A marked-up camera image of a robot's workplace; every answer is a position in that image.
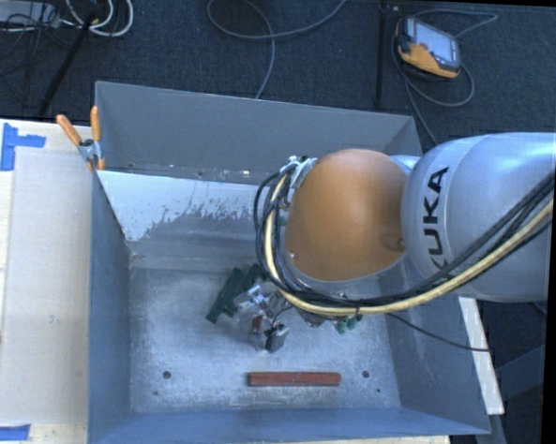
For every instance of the red-brown flat block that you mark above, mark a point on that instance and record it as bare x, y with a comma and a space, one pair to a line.
294, 379

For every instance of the grey metal bin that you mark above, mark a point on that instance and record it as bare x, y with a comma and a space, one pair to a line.
195, 352

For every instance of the dark green flat block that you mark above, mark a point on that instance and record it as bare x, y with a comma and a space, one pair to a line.
226, 295

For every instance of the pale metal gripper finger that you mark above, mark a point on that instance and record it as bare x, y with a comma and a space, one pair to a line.
260, 298
276, 339

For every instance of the pale wood flat board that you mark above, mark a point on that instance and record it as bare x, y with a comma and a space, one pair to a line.
49, 273

